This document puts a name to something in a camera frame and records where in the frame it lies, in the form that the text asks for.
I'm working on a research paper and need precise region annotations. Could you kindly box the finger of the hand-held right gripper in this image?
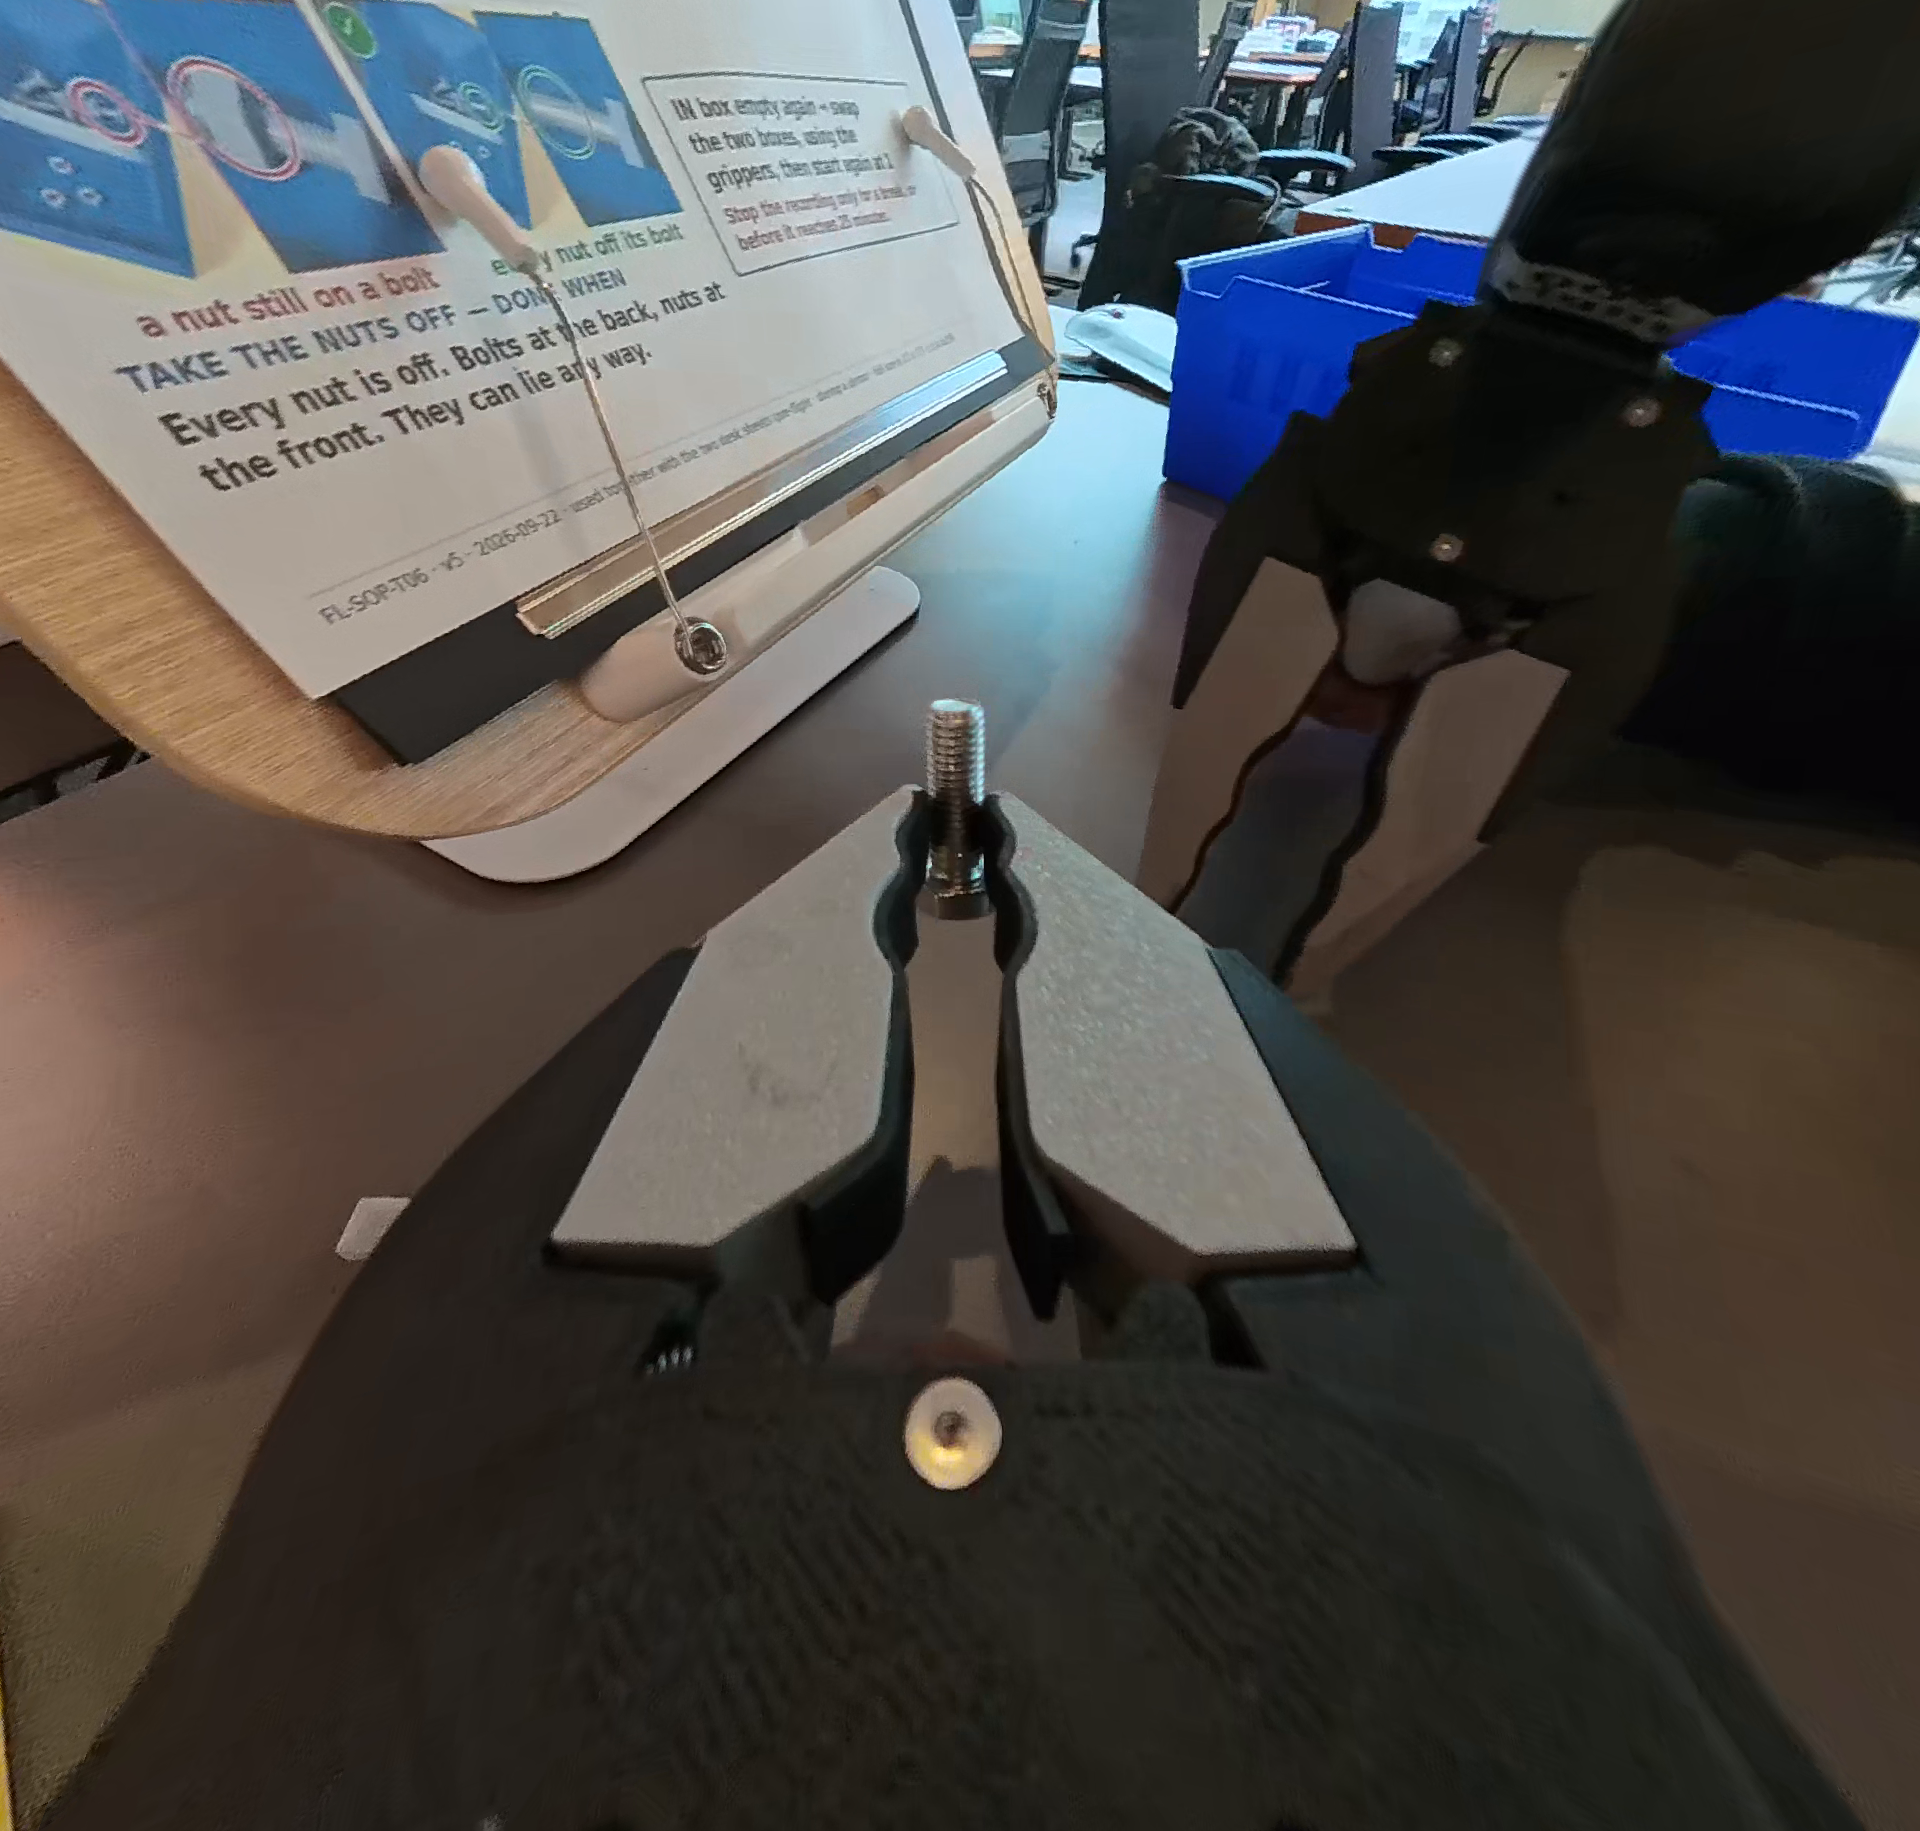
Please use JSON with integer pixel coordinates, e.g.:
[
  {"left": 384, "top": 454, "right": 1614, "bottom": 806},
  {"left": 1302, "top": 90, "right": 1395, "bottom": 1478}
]
[
  {"left": 1136, "top": 556, "right": 1351, "bottom": 922},
  {"left": 1273, "top": 654, "right": 1572, "bottom": 1020}
]

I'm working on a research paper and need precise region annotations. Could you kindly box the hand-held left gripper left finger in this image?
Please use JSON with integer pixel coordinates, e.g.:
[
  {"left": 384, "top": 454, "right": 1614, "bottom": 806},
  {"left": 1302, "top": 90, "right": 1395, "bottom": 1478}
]
[{"left": 547, "top": 788, "right": 920, "bottom": 1312}]

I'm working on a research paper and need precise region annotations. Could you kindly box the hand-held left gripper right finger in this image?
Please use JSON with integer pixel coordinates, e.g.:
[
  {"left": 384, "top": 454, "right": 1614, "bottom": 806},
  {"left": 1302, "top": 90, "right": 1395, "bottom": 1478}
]
[{"left": 982, "top": 788, "right": 1361, "bottom": 1326}]

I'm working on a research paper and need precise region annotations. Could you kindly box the steel hex bolt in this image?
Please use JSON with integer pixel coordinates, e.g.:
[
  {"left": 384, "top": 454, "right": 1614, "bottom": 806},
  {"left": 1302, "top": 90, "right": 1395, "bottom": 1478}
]
[{"left": 924, "top": 698, "right": 994, "bottom": 922}]

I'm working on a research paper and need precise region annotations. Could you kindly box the blue plastic bin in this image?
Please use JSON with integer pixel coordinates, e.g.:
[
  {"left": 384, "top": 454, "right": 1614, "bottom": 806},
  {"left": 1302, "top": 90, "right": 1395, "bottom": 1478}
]
[{"left": 1164, "top": 224, "right": 1907, "bottom": 498}]

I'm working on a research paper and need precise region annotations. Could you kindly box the long office desk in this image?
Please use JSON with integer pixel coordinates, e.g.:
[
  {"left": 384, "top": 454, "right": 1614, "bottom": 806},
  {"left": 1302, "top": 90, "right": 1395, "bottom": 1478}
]
[{"left": 1295, "top": 134, "right": 1549, "bottom": 246}]

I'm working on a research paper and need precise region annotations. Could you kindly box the white flat object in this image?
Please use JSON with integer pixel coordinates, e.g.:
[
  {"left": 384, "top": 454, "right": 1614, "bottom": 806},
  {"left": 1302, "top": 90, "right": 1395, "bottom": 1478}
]
[{"left": 1054, "top": 302, "right": 1181, "bottom": 396}]

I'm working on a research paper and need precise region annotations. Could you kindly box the black bag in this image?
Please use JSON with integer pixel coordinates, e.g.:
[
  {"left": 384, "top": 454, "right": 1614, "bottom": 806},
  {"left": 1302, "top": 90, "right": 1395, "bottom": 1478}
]
[{"left": 1127, "top": 106, "right": 1295, "bottom": 240}]

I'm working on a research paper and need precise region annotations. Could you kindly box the wooden document stand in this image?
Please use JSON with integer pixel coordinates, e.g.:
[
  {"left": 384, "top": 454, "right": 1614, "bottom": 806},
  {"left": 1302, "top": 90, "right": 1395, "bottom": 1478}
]
[{"left": 0, "top": 0, "right": 1062, "bottom": 886}]

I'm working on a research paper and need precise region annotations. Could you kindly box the black office chair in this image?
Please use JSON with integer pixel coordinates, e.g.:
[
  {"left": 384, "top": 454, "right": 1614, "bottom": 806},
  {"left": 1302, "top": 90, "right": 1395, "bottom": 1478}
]
[
  {"left": 994, "top": 0, "right": 1098, "bottom": 276},
  {"left": 1076, "top": 0, "right": 1205, "bottom": 314}
]

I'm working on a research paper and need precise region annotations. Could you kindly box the printed instruction sheet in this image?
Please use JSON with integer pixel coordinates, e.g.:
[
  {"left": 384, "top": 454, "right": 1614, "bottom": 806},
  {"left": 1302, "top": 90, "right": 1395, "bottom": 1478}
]
[{"left": 0, "top": 0, "right": 1026, "bottom": 702}]

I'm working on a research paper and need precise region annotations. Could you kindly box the wire page holder clip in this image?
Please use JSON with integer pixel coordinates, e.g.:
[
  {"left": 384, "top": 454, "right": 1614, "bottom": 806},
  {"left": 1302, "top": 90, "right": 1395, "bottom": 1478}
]
[
  {"left": 416, "top": 144, "right": 731, "bottom": 676},
  {"left": 895, "top": 104, "right": 1057, "bottom": 416}
]

